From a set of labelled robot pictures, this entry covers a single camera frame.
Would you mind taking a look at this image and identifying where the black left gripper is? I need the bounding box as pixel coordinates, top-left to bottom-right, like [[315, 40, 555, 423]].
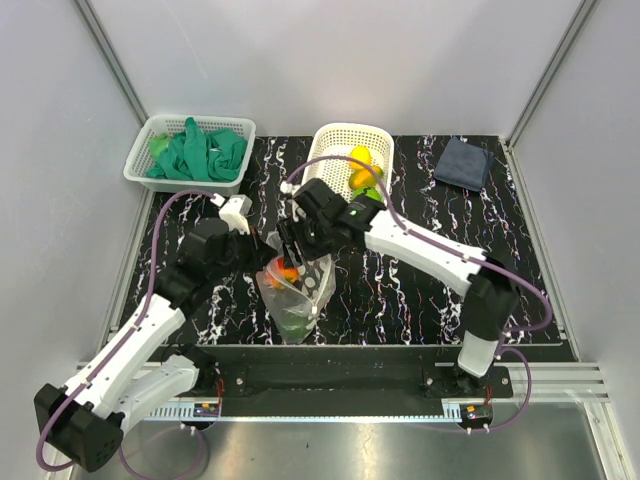
[[210, 222, 278, 281]]

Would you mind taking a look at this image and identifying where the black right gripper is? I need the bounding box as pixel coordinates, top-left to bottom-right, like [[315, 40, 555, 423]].
[[275, 213, 334, 271]]

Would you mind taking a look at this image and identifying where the red fake tomato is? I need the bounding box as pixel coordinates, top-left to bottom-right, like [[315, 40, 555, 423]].
[[265, 256, 300, 290]]

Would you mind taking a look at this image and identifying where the clear zip top bag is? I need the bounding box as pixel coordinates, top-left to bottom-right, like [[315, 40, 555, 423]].
[[256, 231, 336, 330]]

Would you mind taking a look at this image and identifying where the green fake watermelon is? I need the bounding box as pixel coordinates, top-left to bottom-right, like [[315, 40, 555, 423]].
[[351, 186, 385, 207]]

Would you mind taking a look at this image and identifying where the orange green fake mango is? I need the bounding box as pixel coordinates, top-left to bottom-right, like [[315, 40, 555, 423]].
[[348, 165, 384, 191]]

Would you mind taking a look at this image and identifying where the yellow fake lemon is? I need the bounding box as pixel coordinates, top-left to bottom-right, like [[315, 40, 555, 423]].
[[349, 145, 373, 170]]

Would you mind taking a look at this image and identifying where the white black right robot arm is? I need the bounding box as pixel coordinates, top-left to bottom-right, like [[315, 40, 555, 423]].
[[278, 178, 520, 397]]

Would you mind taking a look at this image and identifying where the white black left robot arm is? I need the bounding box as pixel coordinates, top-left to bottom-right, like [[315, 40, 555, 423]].
[[34, 218, 277, 472]]

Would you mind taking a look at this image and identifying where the dark green fake vegetable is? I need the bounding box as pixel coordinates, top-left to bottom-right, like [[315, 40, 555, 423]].
[[277, 322, 315, 345]]

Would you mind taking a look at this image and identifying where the light green fake fruit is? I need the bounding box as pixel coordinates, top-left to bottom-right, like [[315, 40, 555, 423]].
[[148, 133, 171, 160]]

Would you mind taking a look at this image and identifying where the green cloth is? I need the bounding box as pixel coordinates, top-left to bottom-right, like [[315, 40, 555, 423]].
[[145, 117, 248, 183]]

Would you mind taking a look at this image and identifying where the white perforated plastic basket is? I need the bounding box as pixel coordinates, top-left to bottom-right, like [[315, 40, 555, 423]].
[[287, 123, 394, 204]]

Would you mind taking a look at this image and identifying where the pale green plastic basket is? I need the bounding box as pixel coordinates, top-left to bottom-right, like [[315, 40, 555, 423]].
[[123, 115, 256, 196]]

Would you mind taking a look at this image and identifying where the dark blue folded cloth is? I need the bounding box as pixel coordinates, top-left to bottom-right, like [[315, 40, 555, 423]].
[[434, 137, 495, 192]]

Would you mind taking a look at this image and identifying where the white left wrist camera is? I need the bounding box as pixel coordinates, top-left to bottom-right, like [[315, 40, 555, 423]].
[[211, 193, 252, 235]]

